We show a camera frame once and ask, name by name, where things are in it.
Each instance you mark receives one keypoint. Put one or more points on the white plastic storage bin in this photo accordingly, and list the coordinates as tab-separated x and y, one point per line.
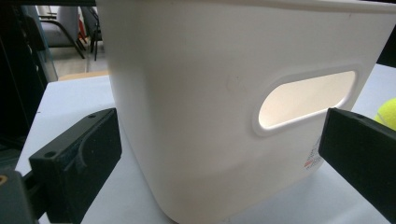
199	102

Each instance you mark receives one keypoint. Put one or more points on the grey chair with black frame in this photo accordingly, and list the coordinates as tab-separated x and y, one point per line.
63	28

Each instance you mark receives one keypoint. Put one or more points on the dark cabinet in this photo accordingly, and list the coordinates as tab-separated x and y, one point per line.
18	71

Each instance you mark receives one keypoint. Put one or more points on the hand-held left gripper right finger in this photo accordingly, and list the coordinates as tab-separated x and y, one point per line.
361	152

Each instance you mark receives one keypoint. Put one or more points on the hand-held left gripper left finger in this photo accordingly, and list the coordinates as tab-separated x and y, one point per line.
77	161

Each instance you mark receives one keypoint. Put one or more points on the yellow tennis ball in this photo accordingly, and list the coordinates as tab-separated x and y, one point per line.
388	114

